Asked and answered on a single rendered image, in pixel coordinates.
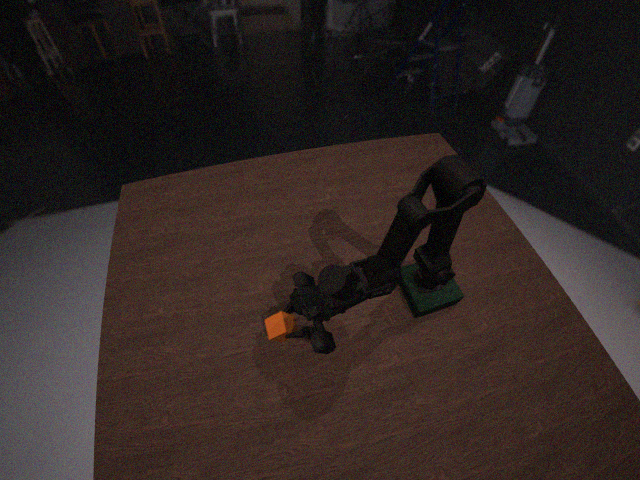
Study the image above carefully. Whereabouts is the orange block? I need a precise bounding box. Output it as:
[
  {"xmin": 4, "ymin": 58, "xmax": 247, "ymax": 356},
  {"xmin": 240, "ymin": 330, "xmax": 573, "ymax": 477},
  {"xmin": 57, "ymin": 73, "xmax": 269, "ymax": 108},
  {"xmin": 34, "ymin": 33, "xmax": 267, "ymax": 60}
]
[{"xmin": 264, "ymin": 311, "xmax": 297, "ymax": 342}]

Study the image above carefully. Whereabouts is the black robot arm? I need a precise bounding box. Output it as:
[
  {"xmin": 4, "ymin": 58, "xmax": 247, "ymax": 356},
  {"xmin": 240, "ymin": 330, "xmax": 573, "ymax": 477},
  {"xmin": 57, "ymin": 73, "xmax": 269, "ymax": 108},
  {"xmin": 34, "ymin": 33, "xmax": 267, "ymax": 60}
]
[{"xmin": 289, "ymin": 154, "xmax": 487, "ymax": 321}]

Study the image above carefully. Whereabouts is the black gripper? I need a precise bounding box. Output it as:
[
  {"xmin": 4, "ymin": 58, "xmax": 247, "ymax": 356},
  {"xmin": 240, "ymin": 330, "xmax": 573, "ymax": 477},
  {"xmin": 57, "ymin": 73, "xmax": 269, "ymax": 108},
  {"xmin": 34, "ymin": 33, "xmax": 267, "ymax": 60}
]
[{"xmin": 283, "ymin": 272, "xmax": 347, "ymax": 354}]

